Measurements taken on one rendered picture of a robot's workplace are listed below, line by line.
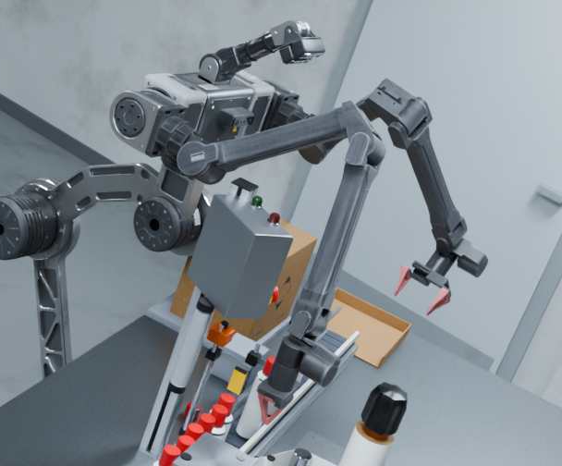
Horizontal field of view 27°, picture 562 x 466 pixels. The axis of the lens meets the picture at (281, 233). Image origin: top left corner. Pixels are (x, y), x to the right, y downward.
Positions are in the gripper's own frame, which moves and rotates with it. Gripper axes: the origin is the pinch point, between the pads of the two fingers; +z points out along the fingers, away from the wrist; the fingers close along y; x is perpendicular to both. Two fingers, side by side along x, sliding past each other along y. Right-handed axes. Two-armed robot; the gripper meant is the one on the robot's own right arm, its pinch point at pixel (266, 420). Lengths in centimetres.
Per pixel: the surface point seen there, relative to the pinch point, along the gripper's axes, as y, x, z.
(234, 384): -2.3, 8.8, -5.6
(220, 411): -14.9, 6.1, -5.4
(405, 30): 287, 69, -42
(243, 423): 13.0, 7.8, 10.7
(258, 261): -15.3, 9.0, -38.7
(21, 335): 144, 135, 98
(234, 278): -16.9, 11.9, -34.0
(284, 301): 76, 24, 7
